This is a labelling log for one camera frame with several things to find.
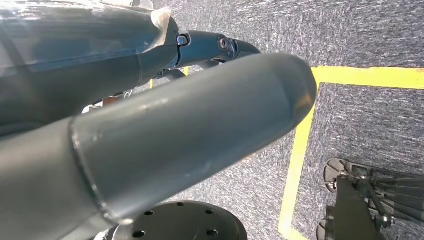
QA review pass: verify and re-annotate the black robot foot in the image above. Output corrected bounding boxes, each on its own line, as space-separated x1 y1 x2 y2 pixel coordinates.
316 157 424 240

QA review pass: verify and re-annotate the black round perforated plate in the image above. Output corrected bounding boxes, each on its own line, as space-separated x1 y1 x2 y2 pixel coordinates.
105 200 249 240

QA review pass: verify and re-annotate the yellow floor tape square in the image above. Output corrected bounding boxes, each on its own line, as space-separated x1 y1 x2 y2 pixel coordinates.
278 66 424 240

